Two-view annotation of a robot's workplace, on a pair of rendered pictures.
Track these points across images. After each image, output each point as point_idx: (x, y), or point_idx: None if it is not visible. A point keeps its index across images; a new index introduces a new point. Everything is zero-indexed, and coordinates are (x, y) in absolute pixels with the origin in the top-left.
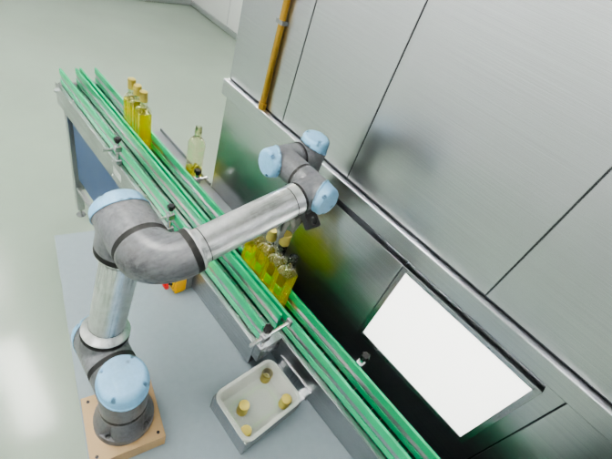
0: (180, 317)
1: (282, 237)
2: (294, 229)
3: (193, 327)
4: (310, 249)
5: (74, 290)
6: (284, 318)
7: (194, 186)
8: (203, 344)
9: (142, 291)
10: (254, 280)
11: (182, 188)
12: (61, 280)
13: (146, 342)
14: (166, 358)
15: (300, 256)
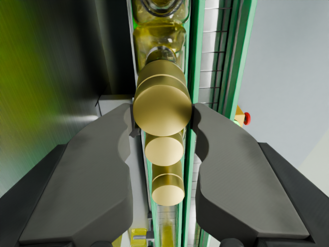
0: (252, 71)
1: (199, 103)
2: (118, 123)
3: (250, 49)
4: (28, 34)
5: (306, 145)
6: None
7: (157, 229)
8: (260, 16)
9: (261, 120)
10: (196, 50)
11: (179, 231)
12: (306, 157)
13: (307, 58)
14: (309, 24)
15: (65, 48)
